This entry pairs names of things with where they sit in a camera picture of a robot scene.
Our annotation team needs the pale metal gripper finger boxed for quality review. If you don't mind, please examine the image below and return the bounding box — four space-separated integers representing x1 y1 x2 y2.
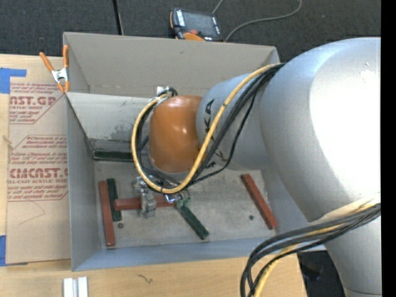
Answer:
137 194 158 219
132 178 150 199

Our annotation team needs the red-brown flat block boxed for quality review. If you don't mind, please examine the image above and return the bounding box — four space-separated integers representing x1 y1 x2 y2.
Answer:
240 173 279 230
113 196 178 212
98 180 116 248

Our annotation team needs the dark green flat block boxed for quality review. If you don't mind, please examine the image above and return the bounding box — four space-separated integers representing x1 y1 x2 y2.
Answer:
175 203 210 241
106 178 123 222
92 148 137 161

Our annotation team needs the grey metal bin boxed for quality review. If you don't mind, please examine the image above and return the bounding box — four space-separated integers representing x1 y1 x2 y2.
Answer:
62 32 311 272

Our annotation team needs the brown cardboard board, red print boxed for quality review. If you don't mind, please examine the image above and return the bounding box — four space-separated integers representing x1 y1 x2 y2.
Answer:
0 53 72 265

